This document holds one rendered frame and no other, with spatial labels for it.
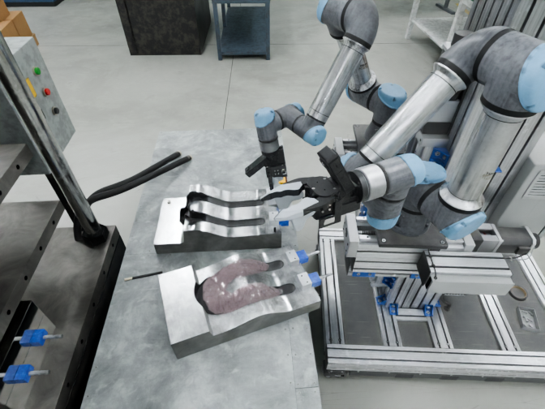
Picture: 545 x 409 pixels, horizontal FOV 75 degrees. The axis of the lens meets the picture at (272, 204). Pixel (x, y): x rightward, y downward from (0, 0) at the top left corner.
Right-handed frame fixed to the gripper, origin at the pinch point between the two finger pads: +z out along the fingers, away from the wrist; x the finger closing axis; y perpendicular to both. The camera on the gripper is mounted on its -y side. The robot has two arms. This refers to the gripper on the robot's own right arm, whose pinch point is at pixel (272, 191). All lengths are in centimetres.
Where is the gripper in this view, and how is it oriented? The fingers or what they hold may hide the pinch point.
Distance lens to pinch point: 148.3
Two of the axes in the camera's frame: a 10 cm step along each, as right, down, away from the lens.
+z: 1.5, 7.9, 6.0
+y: 9.9, -1.5, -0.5
